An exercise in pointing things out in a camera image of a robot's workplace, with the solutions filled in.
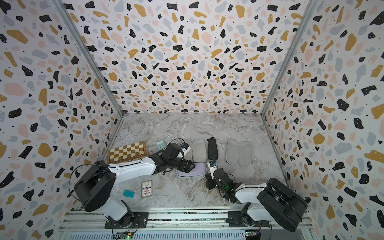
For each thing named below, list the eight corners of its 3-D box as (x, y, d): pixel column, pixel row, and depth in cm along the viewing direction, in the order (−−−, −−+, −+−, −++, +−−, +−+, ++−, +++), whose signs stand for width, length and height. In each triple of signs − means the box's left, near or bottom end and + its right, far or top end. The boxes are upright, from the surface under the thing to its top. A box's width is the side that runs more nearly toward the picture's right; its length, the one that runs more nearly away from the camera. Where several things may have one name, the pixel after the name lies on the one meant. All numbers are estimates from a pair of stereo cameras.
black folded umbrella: (207, 160, 97) (208, 159, 95) (207, 139, 108) (207, 137, 107) (218, 160, 97) (218, 159, 95) (216, 139, 108) (216, 137, 107)
